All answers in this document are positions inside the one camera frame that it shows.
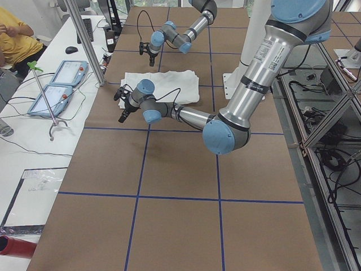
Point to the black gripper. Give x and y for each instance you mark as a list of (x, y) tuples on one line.
[(128, 106), (152, 55)]

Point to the white printed t-shirt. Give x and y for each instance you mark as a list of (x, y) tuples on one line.
[(187, 81)]

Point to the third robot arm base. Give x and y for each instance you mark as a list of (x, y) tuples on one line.
[(349, 58)]

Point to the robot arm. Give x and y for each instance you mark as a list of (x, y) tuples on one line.
[(181, 41), (285, 25)]

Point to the black monitor stand base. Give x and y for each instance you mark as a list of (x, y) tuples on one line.
[(111, 37)]

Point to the far blue teach pendant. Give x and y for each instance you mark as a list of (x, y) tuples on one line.
[(70, 73)]

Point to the blue teach pendant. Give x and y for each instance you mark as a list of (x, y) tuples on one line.
[(70, 73), (58, 97)]

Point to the near blue teach pendant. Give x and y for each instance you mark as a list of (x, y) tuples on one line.
[(58, 97)]

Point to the black computer mouse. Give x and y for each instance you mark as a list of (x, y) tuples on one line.
[(71, 50)]

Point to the plastic garment bag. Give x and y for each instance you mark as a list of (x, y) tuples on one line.
[(32, 201)]

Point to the person in yellow shirt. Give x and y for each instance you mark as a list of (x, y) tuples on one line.
[(18, 46)]

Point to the red cardboard tube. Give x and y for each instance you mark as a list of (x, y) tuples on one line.
[(15, 247)]

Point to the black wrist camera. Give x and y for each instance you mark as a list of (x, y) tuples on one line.
[(143, 48), (122, 94)]

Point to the aluminium frame post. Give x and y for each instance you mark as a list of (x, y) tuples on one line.
[(73, 10)]

